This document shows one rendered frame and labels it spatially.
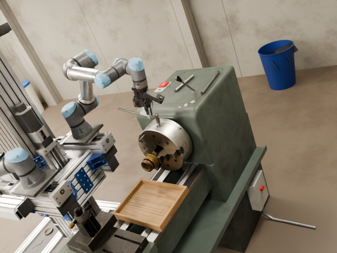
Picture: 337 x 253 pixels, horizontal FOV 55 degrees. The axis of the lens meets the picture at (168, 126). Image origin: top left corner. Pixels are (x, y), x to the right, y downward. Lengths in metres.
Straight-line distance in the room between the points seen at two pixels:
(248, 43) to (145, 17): 1.64
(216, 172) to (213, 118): 0.35
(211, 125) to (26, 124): 1.16
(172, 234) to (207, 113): 0.72
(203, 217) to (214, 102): 0.75
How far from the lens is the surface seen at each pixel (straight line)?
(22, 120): 2.24
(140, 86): 1.71
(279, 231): 2.73
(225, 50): 4.98
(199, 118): 1.88
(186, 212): 1.96
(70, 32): 6.34
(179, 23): 4.83
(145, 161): 1.85
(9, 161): 2.08
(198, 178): 2.02
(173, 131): 1.86
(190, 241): 2.12
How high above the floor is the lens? 2.10
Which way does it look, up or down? 28 degrees down
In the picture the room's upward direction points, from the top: 23 degrees counter-clockwise
